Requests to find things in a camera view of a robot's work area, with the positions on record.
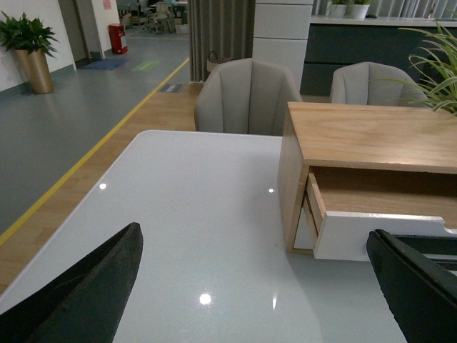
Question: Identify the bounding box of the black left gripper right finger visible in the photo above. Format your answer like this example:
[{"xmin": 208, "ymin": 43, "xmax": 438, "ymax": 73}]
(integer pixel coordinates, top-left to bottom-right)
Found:
[{"xmin": 366, "ymin": 229, "xmax": 456, "ymax": 342}]

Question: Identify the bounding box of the grey armchair right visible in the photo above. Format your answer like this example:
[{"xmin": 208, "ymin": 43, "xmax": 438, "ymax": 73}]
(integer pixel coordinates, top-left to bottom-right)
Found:
[{"xmin": 330, "ymin": 61, "xmax": 427, "ymax": 106}]

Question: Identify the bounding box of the white plant pot on counter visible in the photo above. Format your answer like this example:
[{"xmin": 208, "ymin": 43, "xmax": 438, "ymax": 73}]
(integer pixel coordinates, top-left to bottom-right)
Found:
[{"xmin": 350, "ymin": 0, "xmax": 370, "ymax": 20}]

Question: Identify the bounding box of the grey armchair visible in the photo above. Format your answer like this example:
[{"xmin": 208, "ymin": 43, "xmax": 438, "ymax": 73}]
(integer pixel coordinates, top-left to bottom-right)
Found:
[
  {"xmin": 194, "ymin": 58, "xmax": 303, "ymax": 136},
  {"xmin": 330, "ymin": 61, "xmax": 427, "ymax": 106}
]

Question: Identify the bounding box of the green spiky plant right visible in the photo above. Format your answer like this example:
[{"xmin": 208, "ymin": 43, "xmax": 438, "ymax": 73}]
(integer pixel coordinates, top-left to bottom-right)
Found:
[{"xmin": 381, "ymin": 19, "xmax": 456, "ymax": 116}]

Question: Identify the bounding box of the potted plant in gold pot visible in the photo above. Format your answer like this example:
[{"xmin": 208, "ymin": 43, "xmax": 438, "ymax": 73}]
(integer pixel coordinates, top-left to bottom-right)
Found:
[{"xmin": 1, "ymin": 12, "xmax": 56, "ymax": 94}]

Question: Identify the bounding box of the office chair far background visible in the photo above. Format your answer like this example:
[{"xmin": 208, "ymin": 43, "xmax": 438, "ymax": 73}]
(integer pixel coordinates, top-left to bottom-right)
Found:
[{"xmin": 144, "ymin": 1, "xmax": 175, "ymax": 34}]

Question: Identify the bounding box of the white pillar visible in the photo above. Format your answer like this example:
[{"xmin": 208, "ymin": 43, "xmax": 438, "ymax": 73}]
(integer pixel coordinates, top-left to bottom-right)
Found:
[{"xmin": 252, "ymin": 0, "xmax": 313, "ymax": 88}]

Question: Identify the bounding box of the grey curtain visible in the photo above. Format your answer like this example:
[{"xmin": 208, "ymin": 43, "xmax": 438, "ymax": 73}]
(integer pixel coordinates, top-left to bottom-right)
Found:
[{"xmin": 188, "ymin": 0, "xmax": 255, "ymax": 82}]

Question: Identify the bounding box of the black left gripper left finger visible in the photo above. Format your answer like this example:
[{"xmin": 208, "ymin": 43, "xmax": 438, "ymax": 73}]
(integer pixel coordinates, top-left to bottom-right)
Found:
[{"xmin": 1, "ymin": 222, "xmax": 144, "ymax": 342}]

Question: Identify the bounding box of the white drawer with black handle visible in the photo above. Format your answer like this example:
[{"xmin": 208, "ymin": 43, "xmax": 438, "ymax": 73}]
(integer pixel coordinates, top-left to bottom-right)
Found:
[{"xmin": 303, "ymin": 166, "xmax": 456, "ymax": 261}]

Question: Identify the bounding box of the red fire extinguisher box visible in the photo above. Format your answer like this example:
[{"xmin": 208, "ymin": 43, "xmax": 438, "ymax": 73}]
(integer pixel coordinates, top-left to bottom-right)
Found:
[{"xmin": 109, "ymin": 24, "xmax": 128, "ymax": 54}]

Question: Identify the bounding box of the wooden drawer cabinet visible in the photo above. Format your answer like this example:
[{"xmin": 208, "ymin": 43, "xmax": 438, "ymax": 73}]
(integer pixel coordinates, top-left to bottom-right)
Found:
[{"xmin": 278, "ymin": 102, "xmax": 456, "ymax": 255}]

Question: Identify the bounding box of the grey armchair left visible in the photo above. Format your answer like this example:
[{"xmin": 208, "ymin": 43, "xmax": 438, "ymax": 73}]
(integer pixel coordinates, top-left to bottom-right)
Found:
[{"xmin": 194, "ymin": 58, "xmax": 303, "ymax": 136}]

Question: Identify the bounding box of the dark grey counter cabinet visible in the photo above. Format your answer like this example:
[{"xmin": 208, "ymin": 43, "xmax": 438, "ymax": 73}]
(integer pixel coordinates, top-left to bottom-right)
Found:
[{"xmin": 300, "ymin": 18, "xmax": 436, "ymax": 96}]

